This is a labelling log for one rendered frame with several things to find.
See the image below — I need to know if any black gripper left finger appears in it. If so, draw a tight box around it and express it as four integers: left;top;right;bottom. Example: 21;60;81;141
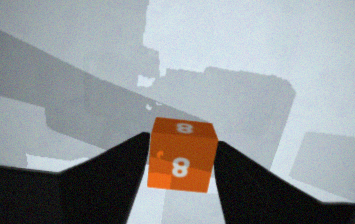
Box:
0;132;150;224

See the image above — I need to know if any orange block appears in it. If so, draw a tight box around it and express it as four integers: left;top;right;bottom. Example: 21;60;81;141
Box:
147;117;218;194

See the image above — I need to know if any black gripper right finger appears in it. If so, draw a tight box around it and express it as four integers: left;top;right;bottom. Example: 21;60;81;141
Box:
214;141;355;224

